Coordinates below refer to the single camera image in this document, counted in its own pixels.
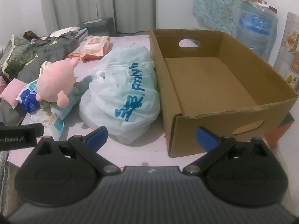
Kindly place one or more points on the pink bed sheet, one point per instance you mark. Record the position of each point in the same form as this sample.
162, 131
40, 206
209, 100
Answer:
137, 154

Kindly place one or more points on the pink wet wipes pack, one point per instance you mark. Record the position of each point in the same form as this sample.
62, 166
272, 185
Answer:
94, 46

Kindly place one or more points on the blue water jug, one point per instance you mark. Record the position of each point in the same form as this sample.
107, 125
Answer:
257, 30

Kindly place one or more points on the green white patterned cloth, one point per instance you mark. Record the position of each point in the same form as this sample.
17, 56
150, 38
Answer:
51, 126

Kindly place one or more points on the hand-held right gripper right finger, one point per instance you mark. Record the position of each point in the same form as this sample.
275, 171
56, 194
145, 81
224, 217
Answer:
206, 140

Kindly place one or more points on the orange box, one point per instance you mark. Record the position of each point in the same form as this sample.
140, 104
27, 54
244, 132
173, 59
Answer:
278, 130

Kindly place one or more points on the white plastic bag blue print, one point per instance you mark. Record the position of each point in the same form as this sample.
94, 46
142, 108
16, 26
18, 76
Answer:
123, 93

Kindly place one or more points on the olive green pillow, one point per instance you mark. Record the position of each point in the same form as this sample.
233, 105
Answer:
18, 53

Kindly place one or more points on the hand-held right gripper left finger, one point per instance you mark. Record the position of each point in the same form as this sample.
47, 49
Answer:
97, 135

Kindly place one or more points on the dark grey blanket yellow print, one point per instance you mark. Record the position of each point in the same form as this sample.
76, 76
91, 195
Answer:
53, 46

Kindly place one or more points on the dark grey storage box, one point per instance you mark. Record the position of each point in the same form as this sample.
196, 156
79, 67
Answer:
100, 25

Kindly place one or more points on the pink plush toy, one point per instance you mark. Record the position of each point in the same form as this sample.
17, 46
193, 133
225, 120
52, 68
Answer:
56, 81

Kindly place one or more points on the brown cardboard box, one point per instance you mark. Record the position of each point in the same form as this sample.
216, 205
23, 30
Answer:
210, 79

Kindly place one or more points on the floral wall poster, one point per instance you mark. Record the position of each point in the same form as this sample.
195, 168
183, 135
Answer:
289, 51

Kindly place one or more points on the brown dark cloth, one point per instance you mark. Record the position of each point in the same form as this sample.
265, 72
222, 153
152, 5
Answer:
30, 35

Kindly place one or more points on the blue tissue packet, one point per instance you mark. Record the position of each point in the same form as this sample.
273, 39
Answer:
26, 98

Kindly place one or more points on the grey curtain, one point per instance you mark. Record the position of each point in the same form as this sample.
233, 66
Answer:
77, 2
134, 4

